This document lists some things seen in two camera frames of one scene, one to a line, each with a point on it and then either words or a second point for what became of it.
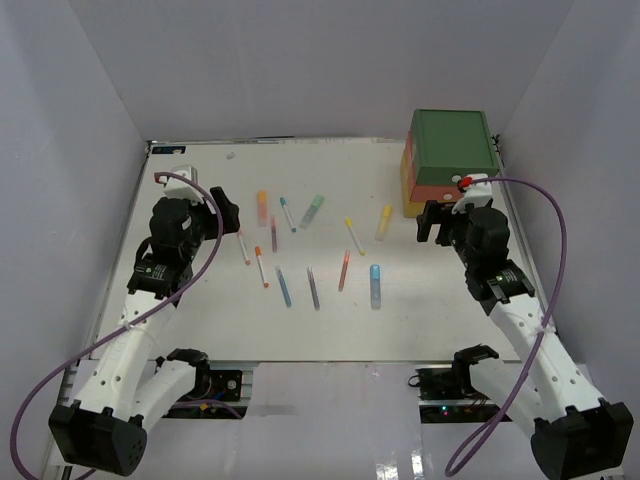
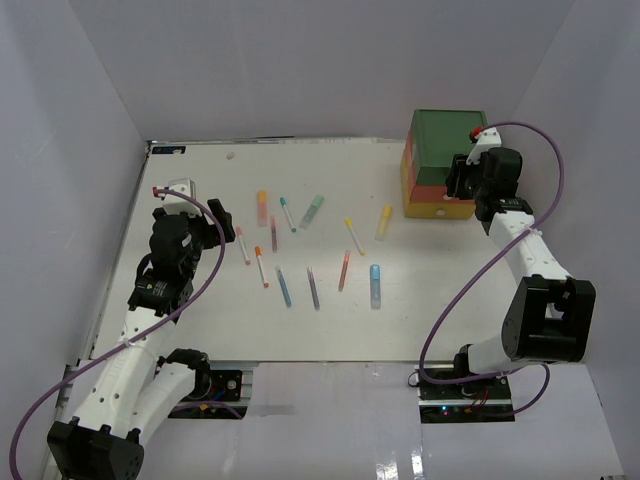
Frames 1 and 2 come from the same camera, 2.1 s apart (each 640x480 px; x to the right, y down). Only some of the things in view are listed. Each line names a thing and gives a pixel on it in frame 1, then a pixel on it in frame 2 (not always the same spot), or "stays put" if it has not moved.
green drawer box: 451,145 stays put
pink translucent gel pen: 273,221 stays put
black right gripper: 435,213 → 455,180
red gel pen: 344,270 stays put
